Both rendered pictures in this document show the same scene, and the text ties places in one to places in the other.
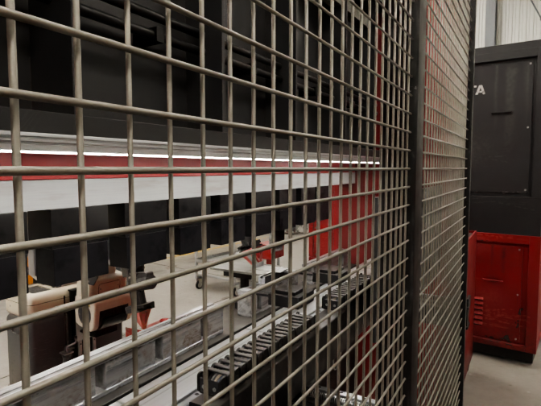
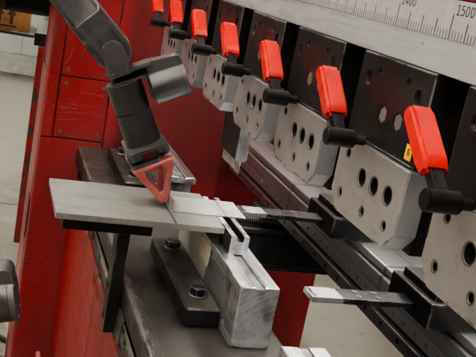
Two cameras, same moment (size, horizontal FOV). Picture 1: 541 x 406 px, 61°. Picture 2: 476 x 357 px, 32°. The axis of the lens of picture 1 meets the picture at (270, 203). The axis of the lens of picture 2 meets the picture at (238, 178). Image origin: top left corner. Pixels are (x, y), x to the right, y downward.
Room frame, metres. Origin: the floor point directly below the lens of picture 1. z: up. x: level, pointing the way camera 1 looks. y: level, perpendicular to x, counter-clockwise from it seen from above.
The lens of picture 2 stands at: (0.98, 0.95, 1.39)
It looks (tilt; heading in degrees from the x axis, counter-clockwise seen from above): 14 degrees down; 312
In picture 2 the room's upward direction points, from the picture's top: 11 degrees clockwise
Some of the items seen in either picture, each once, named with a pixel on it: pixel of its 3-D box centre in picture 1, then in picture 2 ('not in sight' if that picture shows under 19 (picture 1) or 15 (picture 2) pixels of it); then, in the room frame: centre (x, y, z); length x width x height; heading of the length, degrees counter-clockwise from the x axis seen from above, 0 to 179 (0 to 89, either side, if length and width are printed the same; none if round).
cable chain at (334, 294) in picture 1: (351, 289); not in sight; (1.50, -0.27, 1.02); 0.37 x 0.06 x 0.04; 150
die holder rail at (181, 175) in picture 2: (327, 264); (156, 166); (2.36, -0.30, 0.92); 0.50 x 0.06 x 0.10; 150
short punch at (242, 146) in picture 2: (276, 240); (235, 137); (1.88, -0.03, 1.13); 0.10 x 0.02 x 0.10; 150
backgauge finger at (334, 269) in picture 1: (313, 271); (309, 212); (1.81, -0.17, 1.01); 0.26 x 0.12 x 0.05; 60
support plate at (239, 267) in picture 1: (246, 267); (134, 205); (1.95, 0.10, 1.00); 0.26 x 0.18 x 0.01; 60
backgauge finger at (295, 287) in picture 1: (271, 292); (396, 294); (1.51, 0.00, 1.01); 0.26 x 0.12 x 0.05; 60
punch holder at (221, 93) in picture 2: (278, 208); (244, 57); (1.90, -0.04, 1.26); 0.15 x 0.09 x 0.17; 150
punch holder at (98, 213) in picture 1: (69, 242); not in sight; (1.03, 0.46, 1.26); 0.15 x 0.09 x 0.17; 150
